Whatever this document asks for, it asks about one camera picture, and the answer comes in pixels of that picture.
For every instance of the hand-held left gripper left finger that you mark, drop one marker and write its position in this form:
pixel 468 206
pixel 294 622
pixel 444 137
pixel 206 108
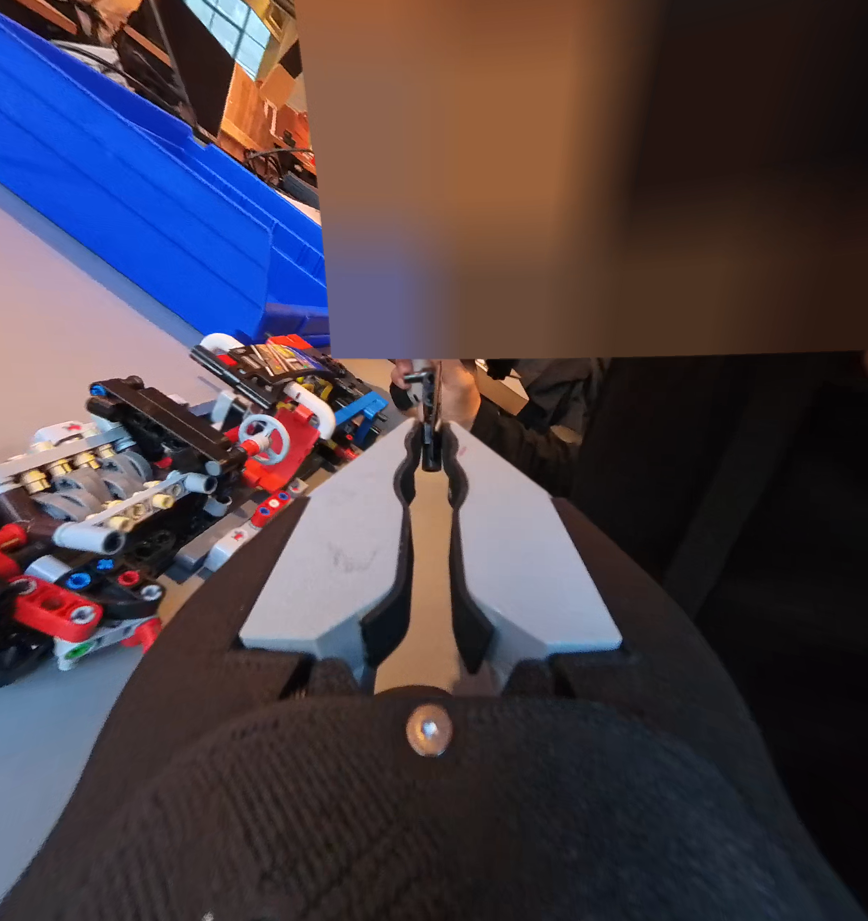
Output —
pixel 326 568

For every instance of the toy brick car model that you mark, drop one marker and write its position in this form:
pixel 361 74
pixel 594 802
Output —
pixel 153 432

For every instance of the small black brick assembly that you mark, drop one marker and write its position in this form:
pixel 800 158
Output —
pixel 431 446

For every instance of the blue plastic bin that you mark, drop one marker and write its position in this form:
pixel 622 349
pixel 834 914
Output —
pixel 117 180

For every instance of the person's dark clothing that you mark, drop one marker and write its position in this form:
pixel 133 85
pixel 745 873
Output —
pixel 765 575

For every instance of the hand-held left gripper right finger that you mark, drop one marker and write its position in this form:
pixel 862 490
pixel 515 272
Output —
pixel 534 568

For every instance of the person's right hand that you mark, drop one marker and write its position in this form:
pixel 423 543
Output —
pixel 459 396

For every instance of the dark monitor panel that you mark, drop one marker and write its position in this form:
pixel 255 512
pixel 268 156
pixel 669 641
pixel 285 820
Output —
pixel 196 72

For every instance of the person's right forearm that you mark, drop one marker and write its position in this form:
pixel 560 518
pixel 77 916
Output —
pixel 520 446

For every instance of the window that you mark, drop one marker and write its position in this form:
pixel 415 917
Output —
pixel 239 29

